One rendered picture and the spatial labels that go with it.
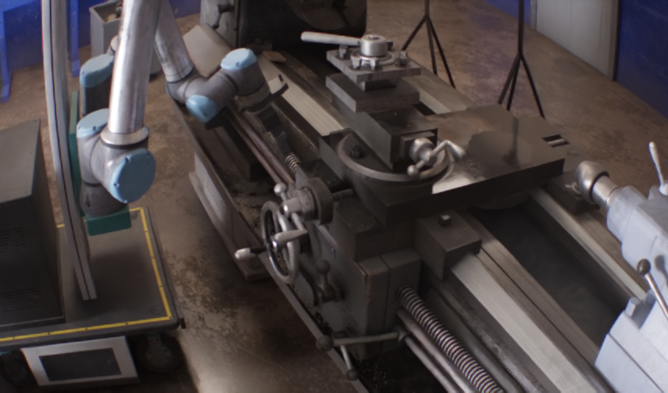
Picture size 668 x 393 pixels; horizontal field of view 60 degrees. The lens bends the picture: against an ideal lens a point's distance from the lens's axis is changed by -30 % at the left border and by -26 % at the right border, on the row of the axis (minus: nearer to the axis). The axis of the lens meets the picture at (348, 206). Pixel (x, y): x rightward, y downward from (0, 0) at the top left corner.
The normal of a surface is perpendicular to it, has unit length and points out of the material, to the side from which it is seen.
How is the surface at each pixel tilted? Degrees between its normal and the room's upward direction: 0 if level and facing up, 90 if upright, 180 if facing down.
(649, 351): 62
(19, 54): 90
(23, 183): 0
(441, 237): 0
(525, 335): 36
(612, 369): 90
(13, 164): 0
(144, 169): 95
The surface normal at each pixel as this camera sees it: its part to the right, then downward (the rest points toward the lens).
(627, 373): -0.89, 0.23
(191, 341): 0.03, -0.83
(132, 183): 0.70, 0.48
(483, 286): -0.50, -0.54
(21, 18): 0.45, 0.51
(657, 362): -0.77, -0.19
